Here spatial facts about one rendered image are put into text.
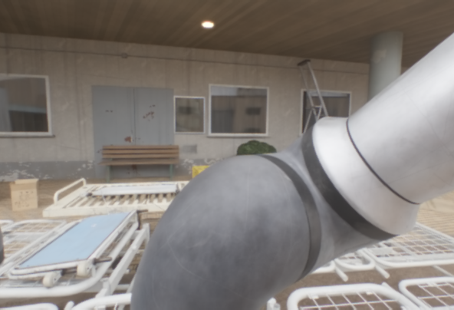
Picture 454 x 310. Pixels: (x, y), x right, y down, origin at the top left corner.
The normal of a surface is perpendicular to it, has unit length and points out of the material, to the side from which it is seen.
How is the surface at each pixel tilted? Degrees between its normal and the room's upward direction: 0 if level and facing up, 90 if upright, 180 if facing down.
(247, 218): 62
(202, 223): 58
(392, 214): 89
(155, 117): 90
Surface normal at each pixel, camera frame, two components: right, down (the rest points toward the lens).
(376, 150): -0.78, 0.08
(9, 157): 0.23, 0.10
